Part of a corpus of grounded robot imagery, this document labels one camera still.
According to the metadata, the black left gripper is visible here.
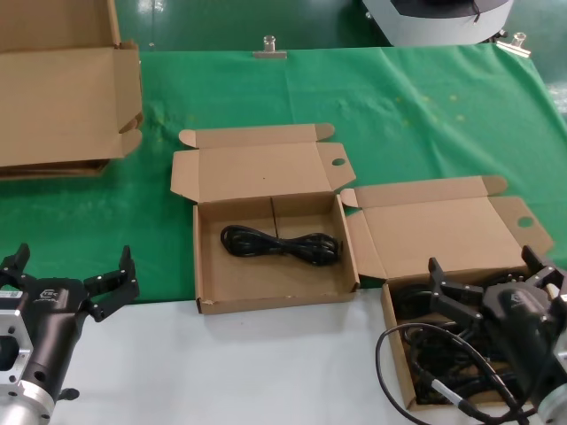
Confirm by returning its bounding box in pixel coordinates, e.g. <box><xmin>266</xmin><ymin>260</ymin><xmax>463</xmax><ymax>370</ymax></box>
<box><xmin>0</xmin><ymin>242</ymin><xmax>141</xmax><ymax>398</ymax></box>

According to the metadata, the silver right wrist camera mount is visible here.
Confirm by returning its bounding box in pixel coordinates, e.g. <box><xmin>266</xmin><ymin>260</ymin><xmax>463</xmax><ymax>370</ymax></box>
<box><xmin>547</xmin><ymin>282</ymin><xmax>567</xmax><ymax>368</ymax></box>

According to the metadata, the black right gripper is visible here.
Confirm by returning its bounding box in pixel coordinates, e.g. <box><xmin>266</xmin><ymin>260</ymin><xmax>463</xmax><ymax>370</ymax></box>
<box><xmin>427</xmin><ymin>244</ymin><xmax>567</xmax><ymax>399</ymax></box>

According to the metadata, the black right gripper wire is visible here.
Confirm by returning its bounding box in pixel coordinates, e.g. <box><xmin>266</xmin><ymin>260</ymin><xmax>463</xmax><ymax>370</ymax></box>
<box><xmin>375</xmin><ymin>321</ymin><xmax>540</xmax><ymax>421</ymax></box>

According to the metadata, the silver binder clip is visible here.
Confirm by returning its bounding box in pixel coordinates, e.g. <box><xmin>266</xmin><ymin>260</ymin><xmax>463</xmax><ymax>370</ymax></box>
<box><xmin>252</xmin><ymin>35</ymin><xmax>288</xmax><ymax>59</ymax></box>
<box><xmin>495</xmin><ymin>31</ymin><xmax>532</xmax><ymax>57</ymax></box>

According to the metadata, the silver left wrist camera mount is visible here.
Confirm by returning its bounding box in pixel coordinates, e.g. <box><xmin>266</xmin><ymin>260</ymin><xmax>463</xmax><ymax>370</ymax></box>
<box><xmin>0</xmin><ymin>290</ymin><xmax>35</xmax><ymax>386</ymax></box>

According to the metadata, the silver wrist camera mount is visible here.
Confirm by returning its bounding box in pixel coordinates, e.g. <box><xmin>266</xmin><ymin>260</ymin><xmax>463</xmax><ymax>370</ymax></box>
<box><xmin>0</xmin><ymin>290</ymin><xmax>35</xmax><ymax>386</ymax></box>
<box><xmin>547</xmin><ymin>282</ymin><xmax>567</xmax><ymax>368</ymax></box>

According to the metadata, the white wheeled robot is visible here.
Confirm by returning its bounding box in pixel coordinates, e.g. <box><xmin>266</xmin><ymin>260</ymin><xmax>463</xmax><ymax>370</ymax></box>
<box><xmin>361</xmin><ymin>0</ymin><xmax>515</xmax><ymax>48</ymax></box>

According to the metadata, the green table cloth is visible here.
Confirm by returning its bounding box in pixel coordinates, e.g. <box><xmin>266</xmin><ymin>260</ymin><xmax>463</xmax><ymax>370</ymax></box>
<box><xmin>0</xmin><ymin>43</ymin><xmax>567</xmax><ymax>306</ymax></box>

